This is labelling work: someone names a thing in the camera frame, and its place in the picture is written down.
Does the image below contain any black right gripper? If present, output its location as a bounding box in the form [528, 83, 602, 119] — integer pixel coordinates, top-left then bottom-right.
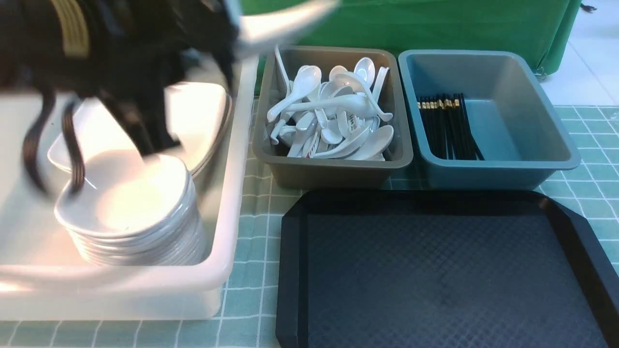
[97, 0, 240, 157]

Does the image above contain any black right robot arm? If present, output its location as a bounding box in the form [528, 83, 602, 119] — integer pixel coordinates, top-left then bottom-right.
[1, 0, 241, 156]

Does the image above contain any stack of white square plates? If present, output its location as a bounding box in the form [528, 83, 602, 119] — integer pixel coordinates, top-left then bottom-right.
[74, 82, 230, 177]

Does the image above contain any stack of white small bowls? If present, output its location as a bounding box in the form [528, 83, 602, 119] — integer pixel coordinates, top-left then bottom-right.
[55, 150, 207, 266]

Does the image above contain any brown spoon bin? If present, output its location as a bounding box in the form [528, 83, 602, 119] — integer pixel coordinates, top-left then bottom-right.
[252, 46, 413, 189]

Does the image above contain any pile of white spoons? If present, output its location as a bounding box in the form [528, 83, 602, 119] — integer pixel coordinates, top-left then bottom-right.
[265, 48, 395, 161]

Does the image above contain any large white plastic bin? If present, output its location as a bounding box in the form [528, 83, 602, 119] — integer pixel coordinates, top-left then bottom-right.
[1, 58, 258, 321]

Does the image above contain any green checked tablecloth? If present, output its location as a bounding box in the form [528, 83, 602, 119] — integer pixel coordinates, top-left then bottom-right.
[1, 105, 619, 348]

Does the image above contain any bundle of black chopsticks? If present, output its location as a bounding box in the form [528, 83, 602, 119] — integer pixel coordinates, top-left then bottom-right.
[416, 93, 485, 160]

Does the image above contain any black serving tray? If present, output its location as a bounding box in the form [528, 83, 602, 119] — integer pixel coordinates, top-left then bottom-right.
[276, 189, 619, 348]

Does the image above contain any grey-blue chopstick bin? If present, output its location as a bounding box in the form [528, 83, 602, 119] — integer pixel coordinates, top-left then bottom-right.
[398, 49, 581, 190]

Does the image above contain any black cable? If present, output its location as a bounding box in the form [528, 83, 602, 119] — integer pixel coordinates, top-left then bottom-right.
[22, 87, 87, 196]

